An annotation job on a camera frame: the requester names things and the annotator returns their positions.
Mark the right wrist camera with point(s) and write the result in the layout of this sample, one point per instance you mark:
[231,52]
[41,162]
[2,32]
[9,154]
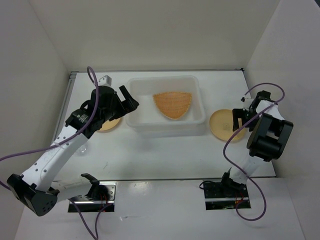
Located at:
[246,100]

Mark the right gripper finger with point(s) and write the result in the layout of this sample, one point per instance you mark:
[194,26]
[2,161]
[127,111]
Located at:
[238,115]
[246,120]

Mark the triangular woven bamboo tray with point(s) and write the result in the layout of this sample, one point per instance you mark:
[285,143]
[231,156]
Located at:
[173,104]

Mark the beige bear plate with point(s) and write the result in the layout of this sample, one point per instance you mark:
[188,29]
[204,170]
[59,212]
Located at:
[221,124]

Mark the clear plastic bin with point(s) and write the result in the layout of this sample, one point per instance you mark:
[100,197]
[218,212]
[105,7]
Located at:
[148,121]

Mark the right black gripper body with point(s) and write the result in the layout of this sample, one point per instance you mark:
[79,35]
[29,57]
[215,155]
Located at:
[251,113]

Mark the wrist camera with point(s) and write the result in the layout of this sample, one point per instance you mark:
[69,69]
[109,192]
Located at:
[105,81]
[246,100]

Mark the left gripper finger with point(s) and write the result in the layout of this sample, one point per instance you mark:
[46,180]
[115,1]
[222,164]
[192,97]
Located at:
[129,104]
[117,114]

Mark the near clear glass cup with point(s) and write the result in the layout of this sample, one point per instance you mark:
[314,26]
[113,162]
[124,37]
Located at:
[81,151]

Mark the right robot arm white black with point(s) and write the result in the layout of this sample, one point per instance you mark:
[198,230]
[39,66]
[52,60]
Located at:
[270,133]

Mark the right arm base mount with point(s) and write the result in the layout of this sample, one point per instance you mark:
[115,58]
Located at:
[219,197]

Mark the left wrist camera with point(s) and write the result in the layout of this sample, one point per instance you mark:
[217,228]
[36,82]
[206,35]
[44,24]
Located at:
[105,81]

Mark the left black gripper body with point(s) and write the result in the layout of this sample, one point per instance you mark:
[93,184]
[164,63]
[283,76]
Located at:
[115,109]

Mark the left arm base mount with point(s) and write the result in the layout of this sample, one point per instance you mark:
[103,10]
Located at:
[104,199]

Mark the left beige plastic plate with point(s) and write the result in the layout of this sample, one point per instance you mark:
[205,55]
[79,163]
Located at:
[109,125]

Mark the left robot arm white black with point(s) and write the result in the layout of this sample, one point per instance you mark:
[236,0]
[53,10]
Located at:
[36,188]

